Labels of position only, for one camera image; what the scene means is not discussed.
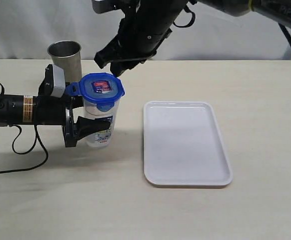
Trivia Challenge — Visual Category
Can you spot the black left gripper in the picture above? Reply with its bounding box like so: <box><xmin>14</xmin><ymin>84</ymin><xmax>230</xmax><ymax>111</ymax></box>
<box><xmin>32</xmin><ymin>94</ymin><xmax>111</xmax><ymax>148</ymax></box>

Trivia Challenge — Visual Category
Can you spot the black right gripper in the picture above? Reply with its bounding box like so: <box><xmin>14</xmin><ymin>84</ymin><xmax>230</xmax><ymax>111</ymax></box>
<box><xmin>94</xmin><ymin>0</ymin><xmax>188</xmax><ymax>77</ymax></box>

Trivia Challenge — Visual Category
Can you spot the clear plastic container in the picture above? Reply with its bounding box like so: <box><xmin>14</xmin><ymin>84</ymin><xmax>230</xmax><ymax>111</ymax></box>
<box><xmin>83</xmin><ymin>99</ymin><xmax>120</xmax><ymax>149</ymax></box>

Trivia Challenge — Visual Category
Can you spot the blue container lid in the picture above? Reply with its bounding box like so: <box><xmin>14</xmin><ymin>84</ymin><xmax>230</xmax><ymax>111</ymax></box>
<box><xmin>65</xmin><ymin>72</ymin><xmax>125</xmax><ymax>113</ymax></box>

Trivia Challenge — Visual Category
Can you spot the stainless steel cup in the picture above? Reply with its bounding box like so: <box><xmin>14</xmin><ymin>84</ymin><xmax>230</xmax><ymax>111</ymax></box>
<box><xmin>47</xmin><ymin>40</ymin><xmax>82</xmax><ymax>83</ymax></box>

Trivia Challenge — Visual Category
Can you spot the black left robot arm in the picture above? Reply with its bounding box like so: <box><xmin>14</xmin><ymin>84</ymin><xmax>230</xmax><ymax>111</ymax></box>
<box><xmin>0</xmin><ymin>93</ymin><xmax>111</xmax><ymax>148</ymax></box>

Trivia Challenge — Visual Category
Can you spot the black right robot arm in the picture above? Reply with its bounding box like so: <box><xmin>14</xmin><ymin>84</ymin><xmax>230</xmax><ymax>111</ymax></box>
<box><xmin>92</xmin><ymin>0</ymin><xmax>291</xmax><ymax>77</ymax></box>

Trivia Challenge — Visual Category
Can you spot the white rectangular tray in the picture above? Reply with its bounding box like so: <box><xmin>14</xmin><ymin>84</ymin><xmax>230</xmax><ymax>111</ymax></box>
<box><xmin>143</xmin><ymin>100</ymin><xmax>233</xmax><ymax>189</ymax></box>

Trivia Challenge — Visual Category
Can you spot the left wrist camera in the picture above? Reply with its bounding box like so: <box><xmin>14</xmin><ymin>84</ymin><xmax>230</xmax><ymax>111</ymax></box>
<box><xmin>38</xmin><ymin>64</ymin><xmax>66</xmax><ymax>98</ymax></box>

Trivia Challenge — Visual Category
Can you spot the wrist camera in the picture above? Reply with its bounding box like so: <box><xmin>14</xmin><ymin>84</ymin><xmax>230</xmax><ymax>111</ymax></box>
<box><xmin>38</xmin><ymin>64</ymin><xmax>66</xmax><ymax>98</ymax></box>
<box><xmin>91</xmin><ymin>0</ymin><xmax>126</xmax><ymax>14</ymax></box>

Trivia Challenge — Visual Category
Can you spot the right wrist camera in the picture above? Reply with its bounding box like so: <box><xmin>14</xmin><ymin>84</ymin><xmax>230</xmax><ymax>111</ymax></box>
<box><xmin>91</xmin><ymin>0</ymin><xmax>126</xmax><ymax>14</ymax></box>

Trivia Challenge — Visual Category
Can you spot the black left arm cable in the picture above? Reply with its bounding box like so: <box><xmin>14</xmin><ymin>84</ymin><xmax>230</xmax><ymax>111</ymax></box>
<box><xmin>0</xmin><ymin>73</ymin><xmax>49</xmax><ymax>175</ymax></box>

